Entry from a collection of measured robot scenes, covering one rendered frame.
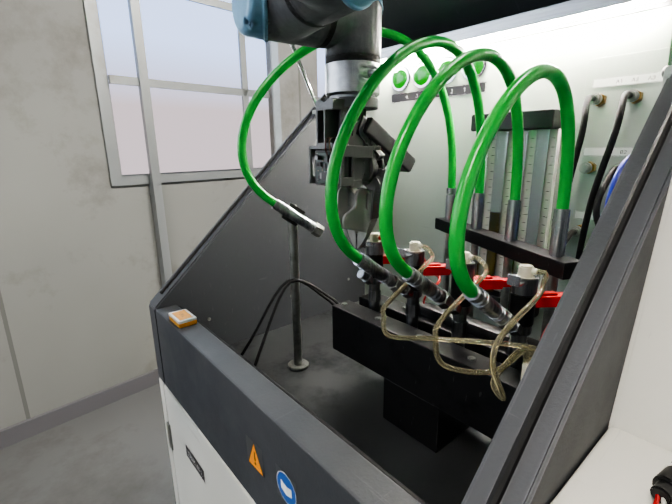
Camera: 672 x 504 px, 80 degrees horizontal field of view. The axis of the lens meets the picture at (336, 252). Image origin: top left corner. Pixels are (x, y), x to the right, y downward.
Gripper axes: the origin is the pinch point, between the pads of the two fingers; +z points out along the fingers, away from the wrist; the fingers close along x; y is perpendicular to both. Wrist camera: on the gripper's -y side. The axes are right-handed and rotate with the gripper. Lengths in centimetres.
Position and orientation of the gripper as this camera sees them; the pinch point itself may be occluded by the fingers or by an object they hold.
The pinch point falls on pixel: (361, 238)
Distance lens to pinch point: 61.8
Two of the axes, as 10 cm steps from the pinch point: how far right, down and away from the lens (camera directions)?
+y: -7.7, 1.6, -6.2
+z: 0.0, 9.7, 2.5
